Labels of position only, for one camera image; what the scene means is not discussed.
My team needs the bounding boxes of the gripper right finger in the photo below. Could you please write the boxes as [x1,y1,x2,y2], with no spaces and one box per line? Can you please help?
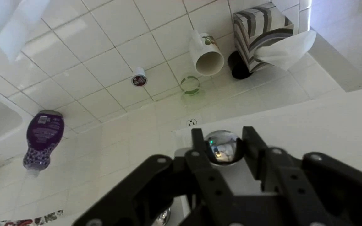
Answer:
[242,126,362,226]

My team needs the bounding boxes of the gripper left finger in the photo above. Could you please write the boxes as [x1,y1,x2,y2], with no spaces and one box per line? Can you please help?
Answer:
[73,128,241,226]

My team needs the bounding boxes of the silver round cabinet knob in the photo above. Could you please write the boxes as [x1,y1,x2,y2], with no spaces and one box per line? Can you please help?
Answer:
[152,208,171,226]
[204,130,243,166]

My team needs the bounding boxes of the white cabinet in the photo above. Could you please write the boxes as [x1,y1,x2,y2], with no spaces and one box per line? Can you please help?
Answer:
[150,86,362,226]

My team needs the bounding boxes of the white cabinet door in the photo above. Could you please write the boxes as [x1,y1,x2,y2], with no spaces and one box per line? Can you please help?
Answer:
[174,86,362,226]

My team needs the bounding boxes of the clear glass with green band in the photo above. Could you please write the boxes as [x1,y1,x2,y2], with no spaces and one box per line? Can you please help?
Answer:
[180,75,200,95]

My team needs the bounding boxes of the coffee pod with dark lid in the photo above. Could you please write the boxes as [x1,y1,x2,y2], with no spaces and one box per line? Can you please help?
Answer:
[131,67,148,88]

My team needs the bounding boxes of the purple soap bottle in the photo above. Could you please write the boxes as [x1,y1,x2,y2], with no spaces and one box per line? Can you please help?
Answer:
[23,110,65,177]

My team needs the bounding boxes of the colourful printed packet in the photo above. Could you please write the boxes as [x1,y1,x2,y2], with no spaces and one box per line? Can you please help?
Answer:
[0,210,64,226]

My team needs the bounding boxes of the white mug with olive print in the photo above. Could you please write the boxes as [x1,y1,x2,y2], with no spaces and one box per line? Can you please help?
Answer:
[189,30,225,77]

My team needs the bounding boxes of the black round cup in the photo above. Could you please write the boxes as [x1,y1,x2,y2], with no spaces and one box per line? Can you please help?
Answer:
[227,50,253,80]

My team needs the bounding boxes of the grey striped tissue box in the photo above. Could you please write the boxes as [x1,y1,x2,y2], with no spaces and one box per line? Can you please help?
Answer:
[233,3,317,73]

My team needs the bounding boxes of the white paper towel roll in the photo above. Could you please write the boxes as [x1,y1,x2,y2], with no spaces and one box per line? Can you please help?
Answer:
[0,0,50,76]

